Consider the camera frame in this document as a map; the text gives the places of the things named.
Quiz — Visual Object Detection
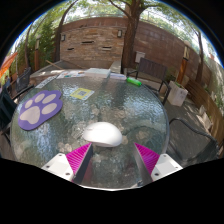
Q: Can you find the black metal armchair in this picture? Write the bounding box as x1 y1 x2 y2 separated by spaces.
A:
0 79 18 134
168 118 221 161

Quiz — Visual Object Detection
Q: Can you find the black mesh chair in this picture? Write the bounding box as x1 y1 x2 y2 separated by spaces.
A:
14 66 34 98

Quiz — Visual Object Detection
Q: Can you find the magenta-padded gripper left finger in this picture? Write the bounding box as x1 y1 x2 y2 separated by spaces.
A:
41 142 95 185

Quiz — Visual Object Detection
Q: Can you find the green tube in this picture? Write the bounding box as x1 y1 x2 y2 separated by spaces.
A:
126 76 143 87

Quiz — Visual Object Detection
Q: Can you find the white computer mouse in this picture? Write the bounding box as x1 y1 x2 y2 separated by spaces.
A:
82 121 124 148

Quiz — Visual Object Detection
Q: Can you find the stone raised bed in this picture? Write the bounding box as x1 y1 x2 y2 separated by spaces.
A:
29 59 123 84

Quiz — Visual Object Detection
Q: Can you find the white book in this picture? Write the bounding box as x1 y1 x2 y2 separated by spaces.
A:
84 67 111 79

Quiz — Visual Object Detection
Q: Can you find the slim leaning tree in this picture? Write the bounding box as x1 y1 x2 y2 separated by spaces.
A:
53 0 79 63

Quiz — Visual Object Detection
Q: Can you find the colourful picture sheet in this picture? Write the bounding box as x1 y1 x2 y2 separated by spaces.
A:
56 69 86 80

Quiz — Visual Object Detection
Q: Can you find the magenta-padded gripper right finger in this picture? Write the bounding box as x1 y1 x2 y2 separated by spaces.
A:
132 142 184 187

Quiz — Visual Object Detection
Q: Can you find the small pale booklet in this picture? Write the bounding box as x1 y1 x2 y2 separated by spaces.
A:
109 72 128 81

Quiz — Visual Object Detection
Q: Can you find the yellow square card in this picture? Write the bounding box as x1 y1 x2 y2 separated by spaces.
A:
69 87 95 101

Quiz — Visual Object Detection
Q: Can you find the wooden stick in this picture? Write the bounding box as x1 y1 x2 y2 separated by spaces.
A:
45 59 64 70

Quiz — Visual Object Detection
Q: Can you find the dark wooden bench chair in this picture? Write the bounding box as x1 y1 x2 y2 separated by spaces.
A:
126 57 172 105

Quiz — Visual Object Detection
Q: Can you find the purple paw-shaped mouse pad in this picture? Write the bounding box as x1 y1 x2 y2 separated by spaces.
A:
17 89 64 131

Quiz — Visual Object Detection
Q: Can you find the white planter box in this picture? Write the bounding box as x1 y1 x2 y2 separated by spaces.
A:
167 80 189 107

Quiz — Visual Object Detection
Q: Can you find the grey utility box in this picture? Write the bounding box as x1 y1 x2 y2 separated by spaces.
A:
134 50 147 64

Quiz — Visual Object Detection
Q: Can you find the large tree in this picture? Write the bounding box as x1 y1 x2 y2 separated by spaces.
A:
109 0 148 69

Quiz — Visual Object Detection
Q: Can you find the orange umbrella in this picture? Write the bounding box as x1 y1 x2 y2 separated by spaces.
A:
0 51 18 79

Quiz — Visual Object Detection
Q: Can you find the white plate with black lettering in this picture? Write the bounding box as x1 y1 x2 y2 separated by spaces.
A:
34 74 59 89

